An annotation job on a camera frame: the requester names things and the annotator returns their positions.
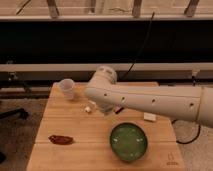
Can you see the dark red pepper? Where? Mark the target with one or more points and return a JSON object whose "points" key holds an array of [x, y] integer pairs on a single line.
{"points": [[61, 140]]}

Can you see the green ceramic bowl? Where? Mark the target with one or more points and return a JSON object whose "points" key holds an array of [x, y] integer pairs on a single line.
{"points": [[128, 141]]}

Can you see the clear plastic measuring cup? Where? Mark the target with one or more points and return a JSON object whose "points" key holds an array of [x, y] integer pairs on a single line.
{"points": [[67, 88]]}

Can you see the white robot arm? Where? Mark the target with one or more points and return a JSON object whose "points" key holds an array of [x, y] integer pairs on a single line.
{"points": [[193, 104]]}

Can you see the white rectangular block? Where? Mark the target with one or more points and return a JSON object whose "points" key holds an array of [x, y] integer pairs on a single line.
{"points": [[149, 117]]}

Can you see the brown snack bar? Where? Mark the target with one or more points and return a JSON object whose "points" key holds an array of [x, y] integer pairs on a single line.
{"points": [[118, 110]]}

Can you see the black chair base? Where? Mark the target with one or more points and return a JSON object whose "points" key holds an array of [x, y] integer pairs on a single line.
{"points": [[23, 114]]}

